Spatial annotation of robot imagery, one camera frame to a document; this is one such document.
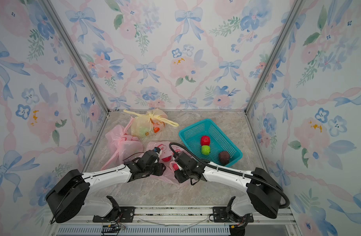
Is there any pink printed plastic bag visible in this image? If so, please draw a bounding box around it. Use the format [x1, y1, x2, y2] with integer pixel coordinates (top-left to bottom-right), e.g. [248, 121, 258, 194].
[147, 141, 184, 187]

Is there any green crinkled toy vegetable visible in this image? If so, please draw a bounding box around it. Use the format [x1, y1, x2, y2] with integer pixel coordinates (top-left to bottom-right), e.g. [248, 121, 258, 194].
[201, 145, 211, 156]

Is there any red apple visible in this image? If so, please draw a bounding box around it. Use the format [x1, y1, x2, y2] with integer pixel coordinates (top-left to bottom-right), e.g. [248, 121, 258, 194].
[200, 135, 211, 146]

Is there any dark purple round fruit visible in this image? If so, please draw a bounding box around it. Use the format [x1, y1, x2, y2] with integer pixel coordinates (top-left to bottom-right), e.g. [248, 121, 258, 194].
[218, 151, 231, 166]

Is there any yellow knotted plastic bag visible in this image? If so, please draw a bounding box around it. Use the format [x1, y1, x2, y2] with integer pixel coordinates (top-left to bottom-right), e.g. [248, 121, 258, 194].
[123, 108, 179, 138]

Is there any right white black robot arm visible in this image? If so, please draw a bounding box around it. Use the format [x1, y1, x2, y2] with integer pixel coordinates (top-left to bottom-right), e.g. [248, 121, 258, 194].
[174, 151, 290, 222]

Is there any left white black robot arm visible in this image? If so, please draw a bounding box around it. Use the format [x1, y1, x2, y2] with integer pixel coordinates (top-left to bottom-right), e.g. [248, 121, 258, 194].
[45, 147, 166, 223]

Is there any middle pink plastic bag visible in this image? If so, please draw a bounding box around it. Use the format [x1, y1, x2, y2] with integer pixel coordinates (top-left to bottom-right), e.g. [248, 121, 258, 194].
[101, 117, 143, 171]

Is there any teal plastic mesh basket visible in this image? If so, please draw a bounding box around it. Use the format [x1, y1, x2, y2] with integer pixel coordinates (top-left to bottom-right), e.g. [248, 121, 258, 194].
[179, 119, 243, 167]

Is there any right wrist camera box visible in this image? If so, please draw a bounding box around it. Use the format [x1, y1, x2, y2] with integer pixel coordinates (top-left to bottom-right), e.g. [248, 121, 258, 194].
[172, 152, 178, 161]

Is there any black corrugated right cable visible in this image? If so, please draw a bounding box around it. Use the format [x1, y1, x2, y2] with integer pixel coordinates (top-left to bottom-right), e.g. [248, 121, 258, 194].
[168, 142, 290, 209]

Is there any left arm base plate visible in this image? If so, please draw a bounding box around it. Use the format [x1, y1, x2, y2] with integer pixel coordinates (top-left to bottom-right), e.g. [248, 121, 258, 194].
[93, 206, 136, 223]

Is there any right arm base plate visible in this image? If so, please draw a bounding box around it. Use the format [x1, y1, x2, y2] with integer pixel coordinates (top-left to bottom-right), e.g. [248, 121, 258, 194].
[212, 206, 254, 224]

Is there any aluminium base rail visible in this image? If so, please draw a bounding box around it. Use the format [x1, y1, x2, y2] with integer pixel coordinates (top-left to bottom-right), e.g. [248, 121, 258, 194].
[44, 205, 302, 236]

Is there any left aluminium corner post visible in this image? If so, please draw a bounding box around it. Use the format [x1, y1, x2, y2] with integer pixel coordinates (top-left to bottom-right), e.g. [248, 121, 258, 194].
[39, 0, 110, 113]

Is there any aluminium corner post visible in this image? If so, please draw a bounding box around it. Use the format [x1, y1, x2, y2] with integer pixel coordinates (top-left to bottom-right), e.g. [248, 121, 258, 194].
[244, 0, 305, 116]
[39, 0, 110, 113]

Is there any right aluminium corner post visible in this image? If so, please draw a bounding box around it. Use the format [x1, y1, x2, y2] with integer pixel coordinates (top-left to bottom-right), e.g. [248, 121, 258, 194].
[244, 0, 305, 116]

